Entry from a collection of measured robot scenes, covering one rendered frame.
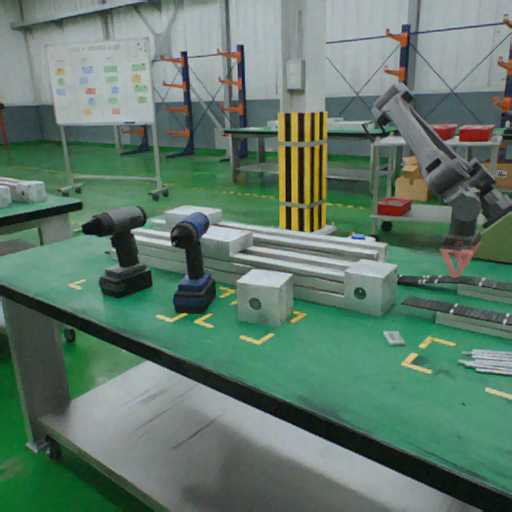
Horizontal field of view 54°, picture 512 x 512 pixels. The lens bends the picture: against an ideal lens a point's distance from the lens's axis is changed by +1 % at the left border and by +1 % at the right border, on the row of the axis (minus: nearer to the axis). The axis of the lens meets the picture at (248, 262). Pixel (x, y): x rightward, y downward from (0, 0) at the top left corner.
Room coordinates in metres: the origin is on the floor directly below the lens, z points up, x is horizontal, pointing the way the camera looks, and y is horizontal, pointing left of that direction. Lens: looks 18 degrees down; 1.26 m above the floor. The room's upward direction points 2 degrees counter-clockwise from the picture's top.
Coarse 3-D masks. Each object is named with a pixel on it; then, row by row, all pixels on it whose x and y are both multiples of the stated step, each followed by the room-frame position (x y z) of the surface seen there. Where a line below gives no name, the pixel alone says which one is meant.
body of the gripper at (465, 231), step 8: (456, 224) 1.15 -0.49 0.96; (464, 224) 1.14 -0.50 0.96; (472, 224) 1.14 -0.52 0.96; (448, 232) 1.18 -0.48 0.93; (456, 232) 1.15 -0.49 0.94; (464, 232) 1.14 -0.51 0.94; (472, 232) 1.14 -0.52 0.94; (480, 232) 1.18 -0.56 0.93; (448, 240) 1.14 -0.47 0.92; (456, 240) 1.13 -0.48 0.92; (464, 240) 1.12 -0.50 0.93; (472, 240) 1.11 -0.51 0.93
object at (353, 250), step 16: (160, 224) 1.67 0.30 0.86; (224, 224) 1.61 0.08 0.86; (240, 224) 1.59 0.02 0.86; (256, 240) 1.45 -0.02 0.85; (272, 240) 1.41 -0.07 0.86; (288, 240) 1.39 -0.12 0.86; (304, 240) 1.38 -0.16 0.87; (320, 240) 1.40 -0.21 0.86; (336, 240) 1.38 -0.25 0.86; (352, 240) 1.36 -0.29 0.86; (320, 256) 1.32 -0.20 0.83; (336, 256) 1.30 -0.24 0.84; (352, 256) 1.28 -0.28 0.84; (368, 256) 1.25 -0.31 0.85; (384, 256) 1.30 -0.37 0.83
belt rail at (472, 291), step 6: (462, 288) 1.15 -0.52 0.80; (468, 288) 1.13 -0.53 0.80; (474, 288) 1.13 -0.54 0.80; (480, 288) 1.12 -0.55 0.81; (486, 288) 1.11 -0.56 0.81; (462, 294) 1.14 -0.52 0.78; (468, 294) 1.13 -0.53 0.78; (474, 294) 1.12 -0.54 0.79; (480, 294) 1.12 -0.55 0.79; (486, 294) 1.11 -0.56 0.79; (492, 294) 1.11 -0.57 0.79; (498, 294) 1.10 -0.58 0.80; (504, 294) 1.09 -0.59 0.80; (510, 294) 1.08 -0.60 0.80; (492, 300) 1.10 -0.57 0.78; (498, 300) 1.09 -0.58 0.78; (504, 300) 1.09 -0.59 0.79; (510, 300) 1.08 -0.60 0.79
